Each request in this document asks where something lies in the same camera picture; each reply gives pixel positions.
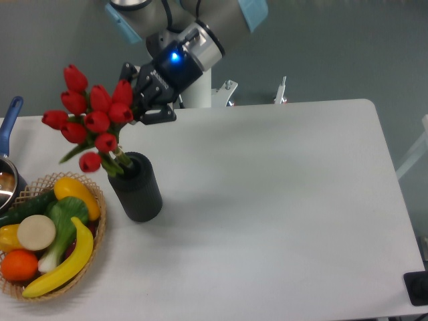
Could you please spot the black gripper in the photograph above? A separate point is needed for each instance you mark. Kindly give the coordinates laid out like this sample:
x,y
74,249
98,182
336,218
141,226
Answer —
x,y
161,82

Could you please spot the red tulip bouquet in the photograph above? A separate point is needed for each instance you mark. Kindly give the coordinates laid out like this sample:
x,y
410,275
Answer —
x,y
92,121

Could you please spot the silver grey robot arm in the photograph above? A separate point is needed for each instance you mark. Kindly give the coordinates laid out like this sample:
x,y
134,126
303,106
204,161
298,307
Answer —
x,y
185,39

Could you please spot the dark grey ribbed vase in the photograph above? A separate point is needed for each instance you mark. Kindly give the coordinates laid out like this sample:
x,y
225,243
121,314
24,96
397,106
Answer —
x,y
137,189

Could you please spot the table clamp screw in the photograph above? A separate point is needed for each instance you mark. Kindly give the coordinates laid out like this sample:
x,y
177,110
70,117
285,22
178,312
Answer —
x,y
280,94

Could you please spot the woven wicker basket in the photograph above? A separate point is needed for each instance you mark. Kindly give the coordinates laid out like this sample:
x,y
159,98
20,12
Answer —
x,y
39,187

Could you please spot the green bok choy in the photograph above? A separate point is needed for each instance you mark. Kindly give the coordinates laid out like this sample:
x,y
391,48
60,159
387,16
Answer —
x,y
61,212

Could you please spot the green cucumber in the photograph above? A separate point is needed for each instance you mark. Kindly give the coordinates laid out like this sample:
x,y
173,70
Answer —
x,y
34,206

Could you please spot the yellow banana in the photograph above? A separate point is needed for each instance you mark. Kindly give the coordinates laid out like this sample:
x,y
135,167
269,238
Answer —
x,y
69,268

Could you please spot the beige round radish slice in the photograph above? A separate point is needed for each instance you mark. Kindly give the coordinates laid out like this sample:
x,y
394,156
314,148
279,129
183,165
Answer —
x,y
36,232

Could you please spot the yellow bell pepper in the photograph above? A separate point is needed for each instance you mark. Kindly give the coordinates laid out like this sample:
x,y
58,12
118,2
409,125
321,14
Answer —
x,y
8,238

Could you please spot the orange fruit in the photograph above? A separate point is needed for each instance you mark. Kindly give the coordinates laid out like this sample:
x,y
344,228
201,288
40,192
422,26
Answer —
x,y
19,265

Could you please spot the black box at edge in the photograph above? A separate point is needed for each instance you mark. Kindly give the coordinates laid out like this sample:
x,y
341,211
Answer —
x,y
416,285

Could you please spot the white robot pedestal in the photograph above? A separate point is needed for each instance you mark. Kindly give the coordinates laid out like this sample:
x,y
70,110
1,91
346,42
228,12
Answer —
x,y
198,94

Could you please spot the white clamp bracket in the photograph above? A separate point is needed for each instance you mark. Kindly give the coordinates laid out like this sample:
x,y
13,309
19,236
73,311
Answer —
x,y
223,96

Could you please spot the blue handled pot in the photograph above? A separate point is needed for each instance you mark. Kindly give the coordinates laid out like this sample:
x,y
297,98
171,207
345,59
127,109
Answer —
x,y
12,183

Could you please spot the white frame bar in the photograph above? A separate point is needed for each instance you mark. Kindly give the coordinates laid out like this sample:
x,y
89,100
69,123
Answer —
x,y
415,152

